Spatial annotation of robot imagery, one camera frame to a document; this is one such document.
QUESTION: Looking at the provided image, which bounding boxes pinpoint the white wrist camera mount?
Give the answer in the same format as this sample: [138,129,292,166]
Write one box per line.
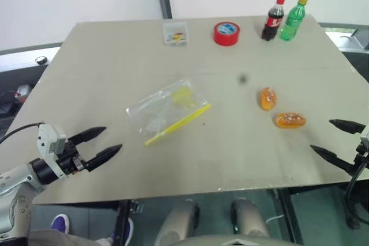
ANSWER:
[359,123,369,145]
[36,123,69,179]

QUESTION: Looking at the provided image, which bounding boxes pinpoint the oblong orange bread roll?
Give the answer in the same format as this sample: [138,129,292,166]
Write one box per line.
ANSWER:
[275,112,307,130]

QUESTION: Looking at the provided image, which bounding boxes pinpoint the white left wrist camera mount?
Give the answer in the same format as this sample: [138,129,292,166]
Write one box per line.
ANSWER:
[36,123,69,179]

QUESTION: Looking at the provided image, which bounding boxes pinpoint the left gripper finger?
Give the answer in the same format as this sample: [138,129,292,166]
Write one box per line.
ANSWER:
[85,143,123,173]
[67,126,107,149]

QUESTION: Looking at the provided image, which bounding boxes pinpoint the black table leg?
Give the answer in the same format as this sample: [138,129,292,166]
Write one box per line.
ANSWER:
[273,188,304,246]
[113,199,131,246]

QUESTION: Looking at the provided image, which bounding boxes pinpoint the red and white device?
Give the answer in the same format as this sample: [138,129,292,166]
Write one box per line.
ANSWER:
[14,84,34,104]

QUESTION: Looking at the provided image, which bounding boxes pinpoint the grey trouser leg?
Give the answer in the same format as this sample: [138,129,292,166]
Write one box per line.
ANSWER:
[28,229,96,246]

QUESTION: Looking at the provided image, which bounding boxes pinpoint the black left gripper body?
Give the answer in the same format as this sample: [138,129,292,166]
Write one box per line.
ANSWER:
[56,139,88,176]

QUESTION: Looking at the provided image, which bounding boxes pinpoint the clear zip bag yellow seal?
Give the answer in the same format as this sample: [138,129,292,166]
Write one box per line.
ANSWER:
[125,78,213,147]

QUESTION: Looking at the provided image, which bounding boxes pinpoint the cola bottle red cap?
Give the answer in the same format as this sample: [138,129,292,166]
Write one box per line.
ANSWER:
[261,0,286,41]

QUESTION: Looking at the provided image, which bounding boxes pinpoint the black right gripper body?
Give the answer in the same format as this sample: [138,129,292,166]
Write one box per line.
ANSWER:
[352,142,369,178]

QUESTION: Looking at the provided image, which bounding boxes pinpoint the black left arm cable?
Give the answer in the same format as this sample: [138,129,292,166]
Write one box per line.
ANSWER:
[0,122,44,145]

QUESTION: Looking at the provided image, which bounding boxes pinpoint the round orange bread roll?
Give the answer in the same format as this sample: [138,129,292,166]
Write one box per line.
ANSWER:
[258,86,278,112]

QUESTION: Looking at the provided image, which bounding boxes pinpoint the green bottle yellow cap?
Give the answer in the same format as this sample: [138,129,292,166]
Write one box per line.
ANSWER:
[279,0,309,42]

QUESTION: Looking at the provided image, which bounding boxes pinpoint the metal table bracket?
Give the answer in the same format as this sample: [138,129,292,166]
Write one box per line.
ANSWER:
[129,199,145,214]

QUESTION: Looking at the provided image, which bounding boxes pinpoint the thin white floor cable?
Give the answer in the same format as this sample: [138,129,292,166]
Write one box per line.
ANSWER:
[265,214,285,225]

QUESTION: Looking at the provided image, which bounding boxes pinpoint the purple sneaker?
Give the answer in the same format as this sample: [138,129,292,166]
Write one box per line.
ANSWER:
[50,214,71,234]
[111,217,135,245]

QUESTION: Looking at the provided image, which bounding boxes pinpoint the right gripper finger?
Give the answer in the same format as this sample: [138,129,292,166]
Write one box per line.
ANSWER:
[310,144,357,176]
[329,119,367,135]

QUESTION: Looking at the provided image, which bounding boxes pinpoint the clear box with coloured bits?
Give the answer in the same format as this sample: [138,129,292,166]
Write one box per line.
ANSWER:
[162,21,190,47]

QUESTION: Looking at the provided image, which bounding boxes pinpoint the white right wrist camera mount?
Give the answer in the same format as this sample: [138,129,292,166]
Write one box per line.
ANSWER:
[359,123,369,145]

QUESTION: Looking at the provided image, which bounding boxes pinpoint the red tape roll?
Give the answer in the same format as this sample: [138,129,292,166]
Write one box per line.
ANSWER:
[213,21,241,47]

